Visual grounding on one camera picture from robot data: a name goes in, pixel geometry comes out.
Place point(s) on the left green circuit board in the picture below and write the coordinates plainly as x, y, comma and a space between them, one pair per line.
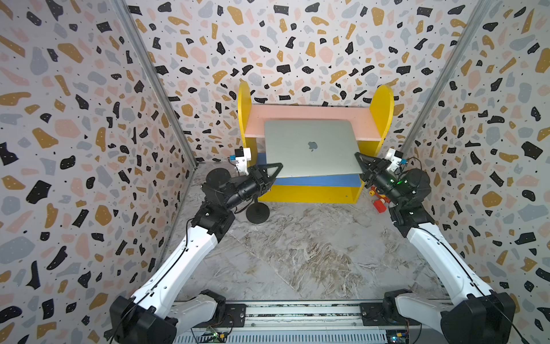
212, 335

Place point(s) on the green circuit board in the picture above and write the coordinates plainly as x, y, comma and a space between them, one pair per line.
212, 335
397, 337

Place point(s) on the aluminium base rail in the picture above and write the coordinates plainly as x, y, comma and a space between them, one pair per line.
304, 315

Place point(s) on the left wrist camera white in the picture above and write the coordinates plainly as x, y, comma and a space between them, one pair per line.
240, 160

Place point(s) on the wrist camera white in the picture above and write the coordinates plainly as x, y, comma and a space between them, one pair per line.
240, 160
395, 158

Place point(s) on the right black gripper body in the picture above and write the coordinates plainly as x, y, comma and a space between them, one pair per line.
382, 178

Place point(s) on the red yellow toy figure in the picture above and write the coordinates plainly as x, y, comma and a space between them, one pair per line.
381, 201

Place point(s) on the right green circuit board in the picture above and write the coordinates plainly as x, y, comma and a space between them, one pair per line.
397, 337

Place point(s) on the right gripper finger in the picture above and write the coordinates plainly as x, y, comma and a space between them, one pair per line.
369, 177
367, 162

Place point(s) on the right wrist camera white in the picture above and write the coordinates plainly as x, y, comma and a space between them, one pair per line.
395, 158

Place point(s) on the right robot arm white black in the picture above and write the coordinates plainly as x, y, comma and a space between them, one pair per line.
442, 258

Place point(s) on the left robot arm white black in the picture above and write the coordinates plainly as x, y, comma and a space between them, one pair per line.
184, 258

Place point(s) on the silver laptop computer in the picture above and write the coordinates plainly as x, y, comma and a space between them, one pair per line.
311, 148

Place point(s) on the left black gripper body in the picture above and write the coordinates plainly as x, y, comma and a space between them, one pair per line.
253, 185

